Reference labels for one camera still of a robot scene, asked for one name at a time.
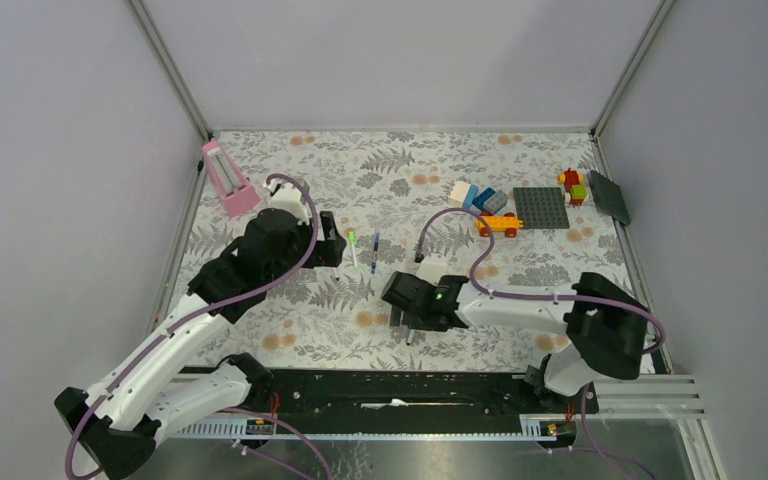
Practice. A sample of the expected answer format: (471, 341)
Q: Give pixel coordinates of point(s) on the white cable duct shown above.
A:
(482, 428)

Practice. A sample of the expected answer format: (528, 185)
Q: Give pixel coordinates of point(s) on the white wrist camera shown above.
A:
(432, 268)
(287, 197)

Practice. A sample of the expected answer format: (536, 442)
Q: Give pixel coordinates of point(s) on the blue gel pen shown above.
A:
(374, 252)

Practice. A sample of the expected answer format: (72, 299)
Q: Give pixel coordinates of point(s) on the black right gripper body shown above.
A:
(411, 318)

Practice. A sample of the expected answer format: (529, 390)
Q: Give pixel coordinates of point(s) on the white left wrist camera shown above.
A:
(287, 197)

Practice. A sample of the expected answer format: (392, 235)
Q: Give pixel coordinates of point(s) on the pink metronome box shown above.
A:
(235, 192)

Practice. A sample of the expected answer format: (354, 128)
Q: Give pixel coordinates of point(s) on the dark grey lego plate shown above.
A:
(608, 198)

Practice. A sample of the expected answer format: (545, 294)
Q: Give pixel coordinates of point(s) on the orange toy car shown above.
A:
(507, 224)

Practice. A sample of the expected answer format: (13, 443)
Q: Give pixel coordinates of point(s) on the grey toy brick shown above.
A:
(495, 203)

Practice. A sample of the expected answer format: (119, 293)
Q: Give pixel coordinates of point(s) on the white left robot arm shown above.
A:
(121, 419)

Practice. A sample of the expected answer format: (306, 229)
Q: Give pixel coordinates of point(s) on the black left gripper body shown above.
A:
(301, 246)

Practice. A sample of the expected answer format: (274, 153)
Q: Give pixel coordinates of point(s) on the blue toy brick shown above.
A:
(480, 199)

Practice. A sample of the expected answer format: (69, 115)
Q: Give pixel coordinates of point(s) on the white and blue brick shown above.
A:
(461, 195)

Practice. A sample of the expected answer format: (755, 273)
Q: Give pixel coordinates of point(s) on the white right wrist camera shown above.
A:
(432, 268)

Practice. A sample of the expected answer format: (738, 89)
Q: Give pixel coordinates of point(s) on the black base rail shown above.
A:
(347, 396)

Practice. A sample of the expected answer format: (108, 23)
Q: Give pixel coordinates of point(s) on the red yellow green brick stack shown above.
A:
(575, 190)

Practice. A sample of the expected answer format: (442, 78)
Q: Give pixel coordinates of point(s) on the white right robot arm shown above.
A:
(605, 326)

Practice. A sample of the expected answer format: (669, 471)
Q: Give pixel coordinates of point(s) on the white pen green tip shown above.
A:
(352, 239)

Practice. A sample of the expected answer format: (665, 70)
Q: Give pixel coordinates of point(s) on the grey lego baseplate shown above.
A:
(541, 208)

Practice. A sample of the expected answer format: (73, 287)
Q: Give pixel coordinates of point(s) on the floral table mat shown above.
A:
(399, 182)

